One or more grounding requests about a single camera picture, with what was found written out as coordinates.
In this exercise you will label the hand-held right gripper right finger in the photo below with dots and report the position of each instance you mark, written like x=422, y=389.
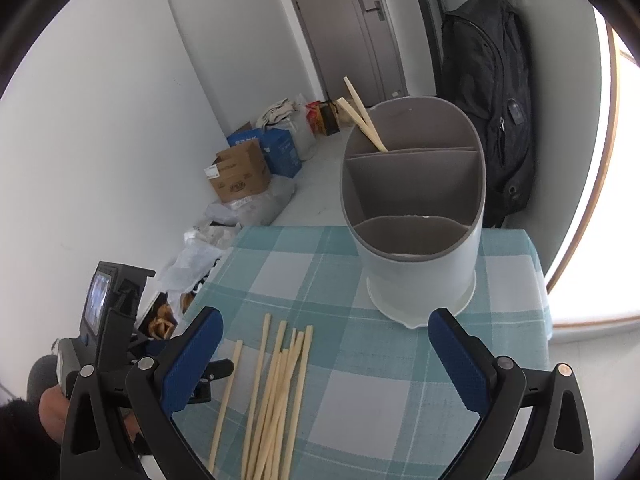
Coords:
x=460, y=365

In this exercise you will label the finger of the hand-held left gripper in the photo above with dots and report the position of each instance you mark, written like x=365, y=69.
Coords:
x=217, y=371

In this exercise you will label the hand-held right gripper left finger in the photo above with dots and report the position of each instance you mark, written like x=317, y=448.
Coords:
x=200, y=355

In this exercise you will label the bundle of wooden chopsticks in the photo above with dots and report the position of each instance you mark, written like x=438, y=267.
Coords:
x=275, y=385

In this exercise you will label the grey white utensil holder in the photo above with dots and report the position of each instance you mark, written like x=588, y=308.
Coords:
x=415, y=270

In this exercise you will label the wooden chopstick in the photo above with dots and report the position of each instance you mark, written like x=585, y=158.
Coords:
x=356, y=119
x=362, y=110

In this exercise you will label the person's left forearm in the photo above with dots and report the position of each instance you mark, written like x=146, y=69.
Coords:
x=20, y=440

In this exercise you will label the person's left hand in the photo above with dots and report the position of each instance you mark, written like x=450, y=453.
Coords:
x=51, y=412

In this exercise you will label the brown paper bag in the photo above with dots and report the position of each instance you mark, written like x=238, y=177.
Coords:
x=161, y=317

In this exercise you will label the crumpled white plastic bag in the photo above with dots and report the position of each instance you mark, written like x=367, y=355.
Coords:
x=200, y=260

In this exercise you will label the teal plaid tablecloth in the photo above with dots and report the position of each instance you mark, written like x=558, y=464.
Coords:
x=360, y=360

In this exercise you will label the clear plastic bags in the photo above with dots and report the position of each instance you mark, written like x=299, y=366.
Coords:
x=260, y=202

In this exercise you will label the brown cardboard box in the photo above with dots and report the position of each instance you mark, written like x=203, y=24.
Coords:
x=240, y=170

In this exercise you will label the bright window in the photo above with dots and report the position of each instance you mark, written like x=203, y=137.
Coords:
x=595, y=210

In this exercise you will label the blue cardboard box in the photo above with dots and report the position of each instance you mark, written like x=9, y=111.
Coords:
x=245, y=137
x=282, y=152

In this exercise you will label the beige tote bag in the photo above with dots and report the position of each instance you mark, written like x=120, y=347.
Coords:
x=277, y=112

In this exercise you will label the red bag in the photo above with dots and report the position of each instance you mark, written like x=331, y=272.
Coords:
x=314, y=116

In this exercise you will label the dark brown box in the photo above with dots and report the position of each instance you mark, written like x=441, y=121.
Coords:
x=329, y=119

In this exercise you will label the black backpack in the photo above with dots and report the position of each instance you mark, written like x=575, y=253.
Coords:
x=480, y=85

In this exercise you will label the grey door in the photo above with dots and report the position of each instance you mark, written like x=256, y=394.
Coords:
x=345, y=35

